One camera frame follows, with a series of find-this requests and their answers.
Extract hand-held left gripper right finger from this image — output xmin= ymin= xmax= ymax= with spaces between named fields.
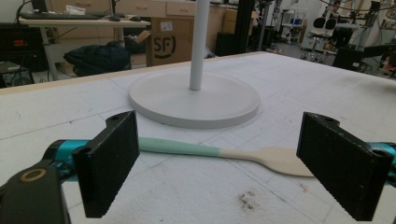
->
xmin=296 ymin=111 xmax=396 ymax=222

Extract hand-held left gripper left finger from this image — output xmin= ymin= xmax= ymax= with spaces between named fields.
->
xmin=46 ymin=110 xmax=141 ymax=219

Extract mint-handled wooden spatula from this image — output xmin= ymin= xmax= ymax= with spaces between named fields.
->
xmin=138 ymin=136 xmax=316 ymax=178

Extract dark blue jacket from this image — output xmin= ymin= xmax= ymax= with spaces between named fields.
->
xmin=63 ymin=41 xmax=132 ymax=77

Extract black box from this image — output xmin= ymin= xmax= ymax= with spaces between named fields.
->
xmin=332 ymin=46 xmax=364 ymax=71

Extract white round-base pole stand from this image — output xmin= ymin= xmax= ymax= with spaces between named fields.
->
xmin=128 ymin=0 xmax=262 ymax=130

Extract black office chair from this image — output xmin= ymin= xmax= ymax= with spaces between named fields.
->
xmin=301 ymin=16 xmax=338 ymax=62

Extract brown cardboard box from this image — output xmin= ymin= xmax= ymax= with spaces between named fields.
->
xmin=145 ymin=16 xmax=196 ymax=68

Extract light wooden desk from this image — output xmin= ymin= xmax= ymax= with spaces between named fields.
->
xmin=18 ymin=16 xmax=152 ymax=82

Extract black electronic device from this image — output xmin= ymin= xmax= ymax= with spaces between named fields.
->
xmin=0 ymin=22 xmax=49 ymax=73

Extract black keyboard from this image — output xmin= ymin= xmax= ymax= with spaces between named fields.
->
xmin=20 ymin=11 xmax=101 ymax=21

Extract light wooden drawer cabinet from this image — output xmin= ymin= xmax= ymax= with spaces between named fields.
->
xmin=46 ymin=0 xmax=239 ymax=52

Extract small black cabinet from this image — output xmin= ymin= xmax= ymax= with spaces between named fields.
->
xmin=215 ymin=31 xmax=237 ymax=58

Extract black metal pillar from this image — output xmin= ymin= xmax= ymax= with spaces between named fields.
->
xmin=233 ymin=0 xmax=257 ymax=56

